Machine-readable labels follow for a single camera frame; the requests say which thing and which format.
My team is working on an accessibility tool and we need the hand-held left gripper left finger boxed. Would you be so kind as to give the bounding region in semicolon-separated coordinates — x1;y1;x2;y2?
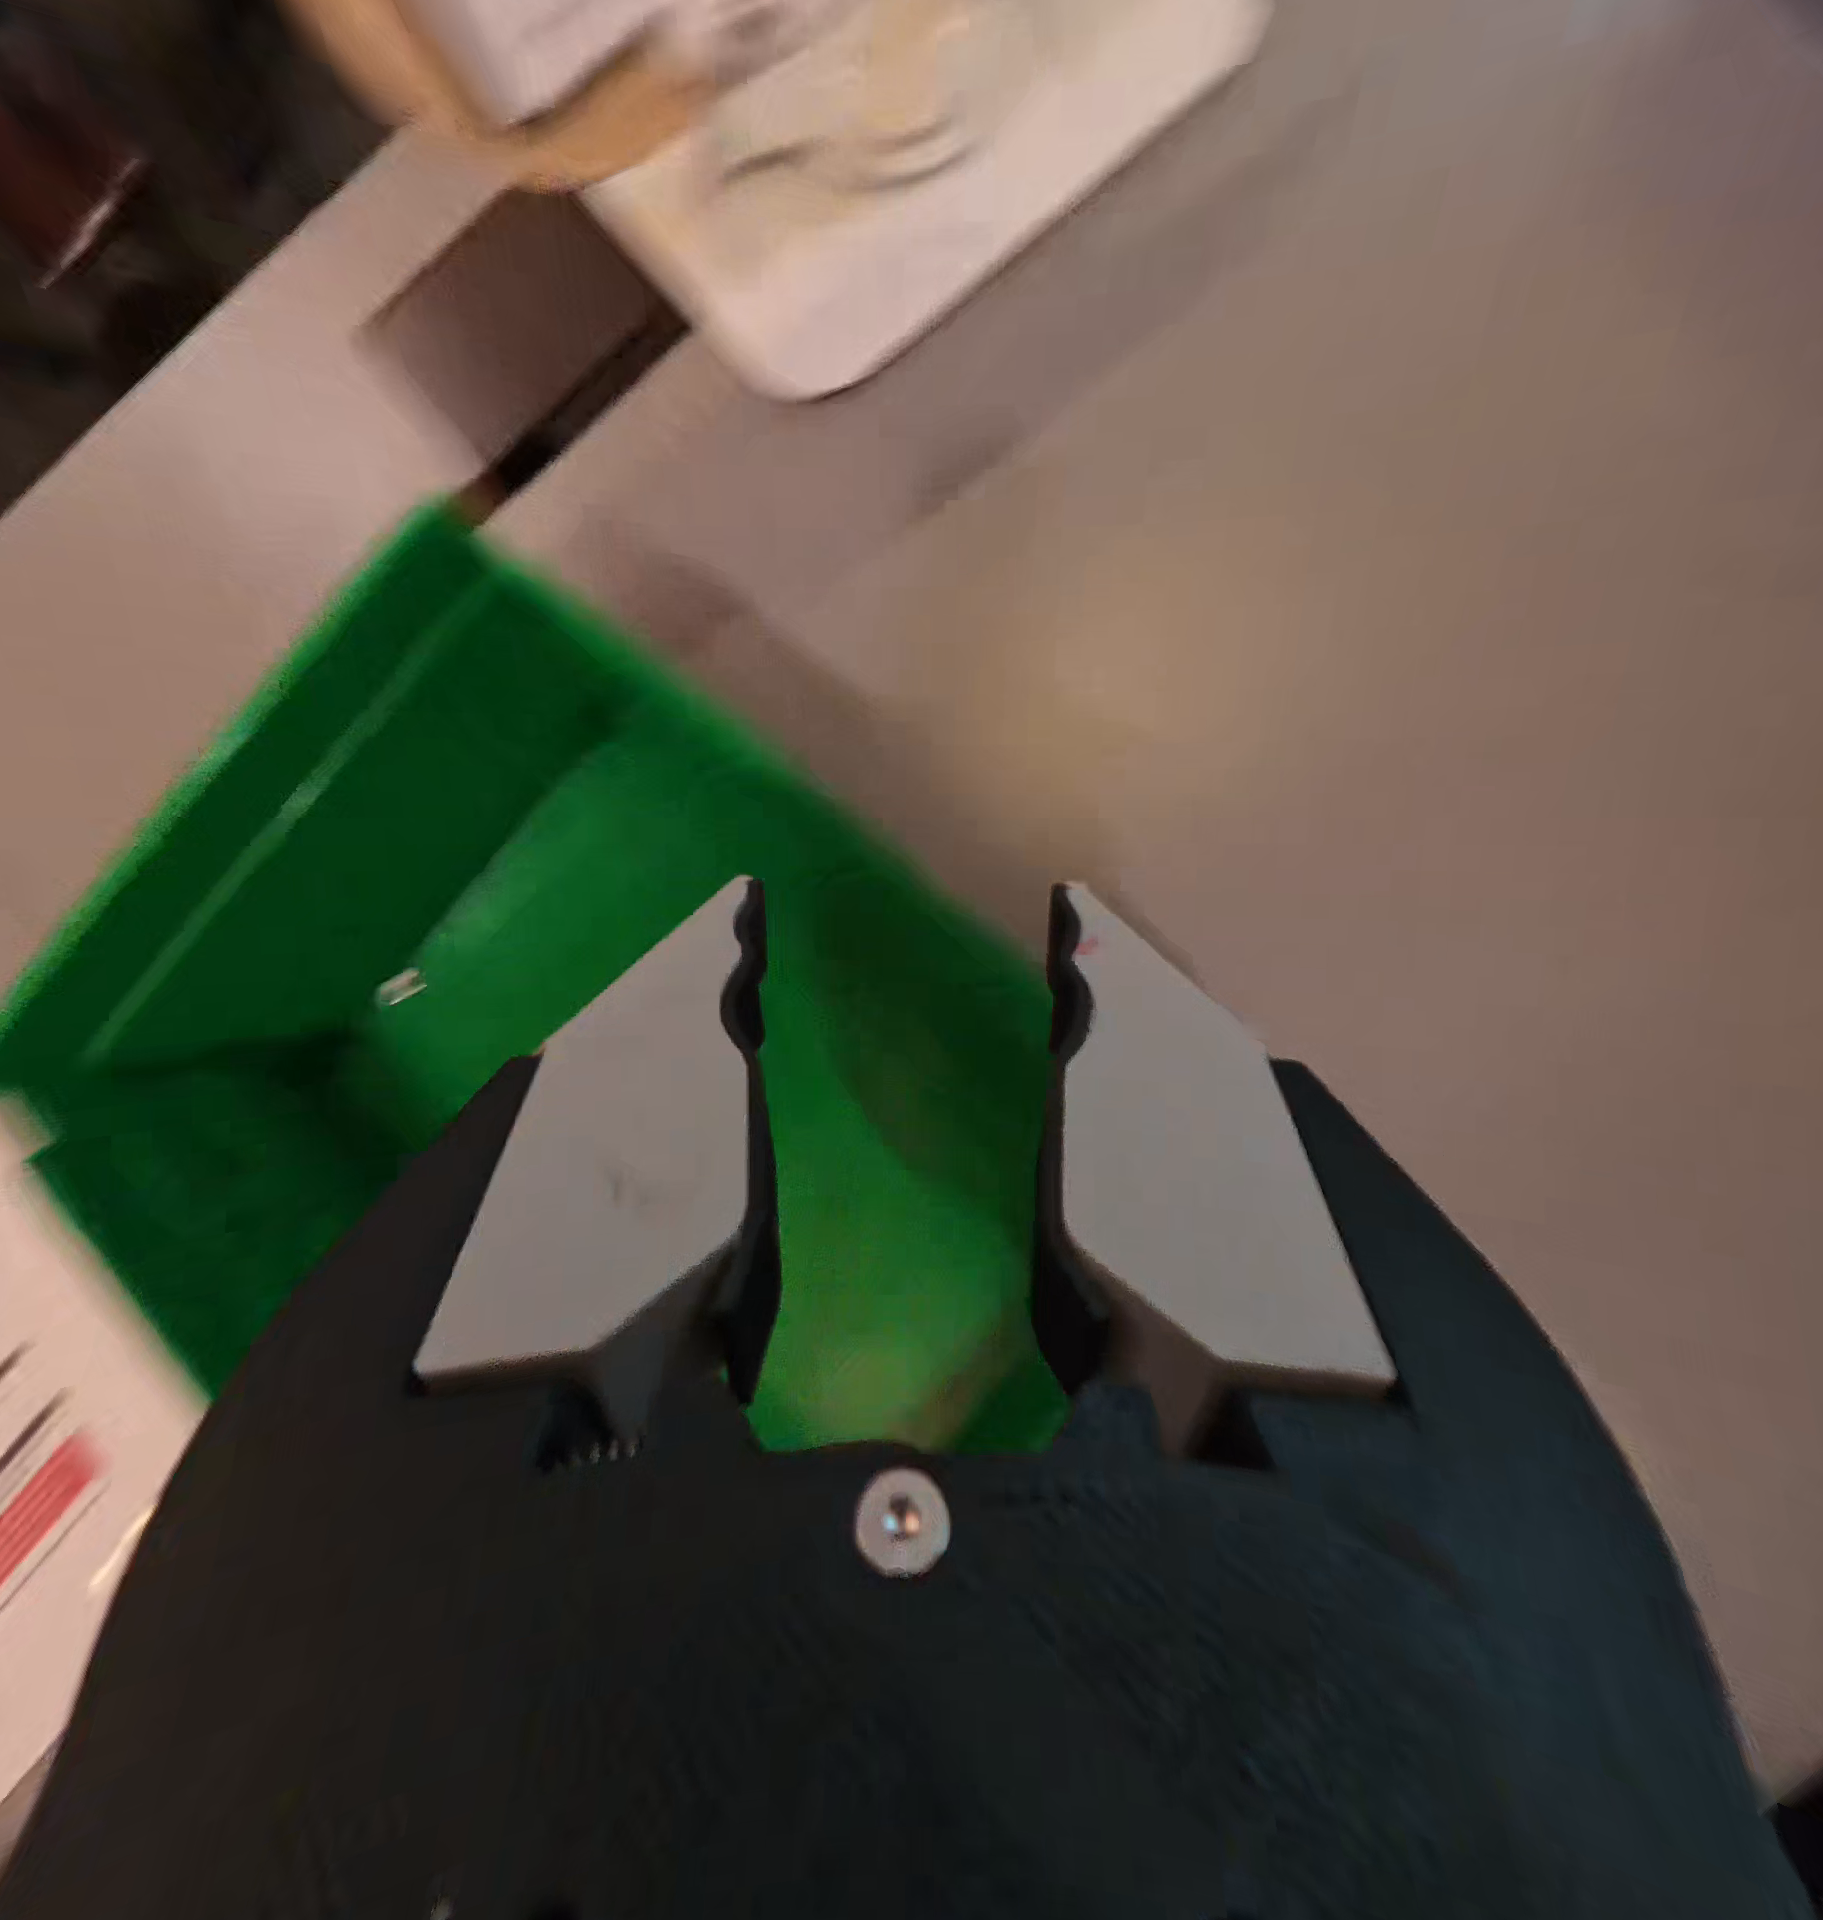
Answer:
407;873;784;1411

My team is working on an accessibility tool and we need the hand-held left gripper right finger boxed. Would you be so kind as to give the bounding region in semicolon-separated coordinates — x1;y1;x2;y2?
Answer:
1028;881;1403;1463

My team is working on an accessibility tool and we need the green plastic bin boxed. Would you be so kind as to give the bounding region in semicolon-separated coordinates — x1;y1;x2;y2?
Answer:
0;494;1078;1456

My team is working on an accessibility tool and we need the printed paper leaflet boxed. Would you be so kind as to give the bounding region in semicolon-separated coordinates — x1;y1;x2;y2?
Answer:
0;1086;208;1824

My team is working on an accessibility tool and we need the white stand base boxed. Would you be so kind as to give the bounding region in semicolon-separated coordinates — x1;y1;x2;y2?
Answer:
571;0;1276;404

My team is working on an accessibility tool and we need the printed instruction sheet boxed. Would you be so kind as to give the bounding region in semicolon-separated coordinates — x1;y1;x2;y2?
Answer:
445;0;912;129

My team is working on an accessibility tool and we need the dark table cable hatch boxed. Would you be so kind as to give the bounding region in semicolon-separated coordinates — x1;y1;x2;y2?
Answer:
359;193;688;518

